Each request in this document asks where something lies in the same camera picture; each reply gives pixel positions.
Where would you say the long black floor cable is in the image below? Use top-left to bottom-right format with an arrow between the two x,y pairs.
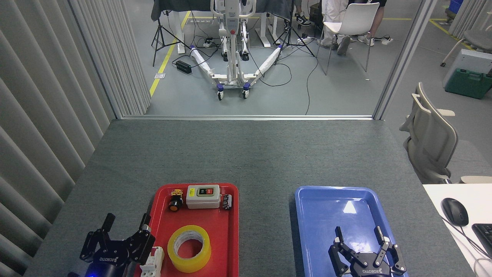
246,42 -> 320,115

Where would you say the white stand on wheels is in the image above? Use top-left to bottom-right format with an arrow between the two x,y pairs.
190,0 -> 283,100

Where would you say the black mouse cable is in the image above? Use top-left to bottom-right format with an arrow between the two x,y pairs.
442,216 -> 492,259

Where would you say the black keyboard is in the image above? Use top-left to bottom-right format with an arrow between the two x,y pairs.
472,223 -> 492,258

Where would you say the black orange push button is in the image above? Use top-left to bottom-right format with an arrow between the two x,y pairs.
168,189 -> 184,212

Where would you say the black computer mouse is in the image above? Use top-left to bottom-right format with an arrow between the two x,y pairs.
441,198 -> 469,227

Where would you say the desk with dark cloth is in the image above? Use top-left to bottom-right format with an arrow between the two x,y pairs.
151,0 -> 293,54

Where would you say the grey vertical blind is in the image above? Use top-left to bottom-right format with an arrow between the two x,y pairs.
0,0 -> 151,277

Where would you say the beige office chair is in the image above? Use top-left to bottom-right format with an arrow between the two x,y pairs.
400,82 -> 459,184

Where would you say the silver post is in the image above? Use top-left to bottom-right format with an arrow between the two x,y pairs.
373,0 -> 439,120

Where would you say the person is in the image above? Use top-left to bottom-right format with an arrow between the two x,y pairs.
321,0 -> 385,55
284,0 -> 312,32

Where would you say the green plastic case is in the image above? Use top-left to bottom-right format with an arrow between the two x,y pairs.
445,68 -> 492,100

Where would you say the white desk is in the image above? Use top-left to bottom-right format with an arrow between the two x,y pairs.
423,184 -> 492,277

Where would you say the grey chair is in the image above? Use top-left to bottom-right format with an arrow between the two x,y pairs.
440,12 -> 492,68

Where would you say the white circuit breaker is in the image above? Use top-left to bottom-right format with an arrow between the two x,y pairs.
139,246 -> 165,277

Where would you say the black tripod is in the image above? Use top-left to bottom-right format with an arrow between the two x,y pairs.
151,10 -> 191,67
274,0 -> 316,65

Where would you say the white plastic chair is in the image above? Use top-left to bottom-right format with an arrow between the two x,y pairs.
316,2 -> 380,75

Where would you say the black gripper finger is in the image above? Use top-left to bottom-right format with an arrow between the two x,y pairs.
123,214 -> 156,266
328,226 -> 366,277
80,213 -> 116,263
372,226 -> 407,274

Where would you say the yellow tape roll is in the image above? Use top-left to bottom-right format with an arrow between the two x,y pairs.
167,225 -> 211,273

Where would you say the grey two-button switch box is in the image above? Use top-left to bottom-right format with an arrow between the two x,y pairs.
186,184 -> 221,209

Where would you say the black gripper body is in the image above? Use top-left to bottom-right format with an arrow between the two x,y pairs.
348,262 -> 394,277
79,242 -> 133,277

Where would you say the blue plastic tray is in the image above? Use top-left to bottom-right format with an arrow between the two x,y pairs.
295,186 -> 409,277

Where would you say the red plastic tray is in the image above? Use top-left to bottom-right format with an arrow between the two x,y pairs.
135,183 -> 239,277

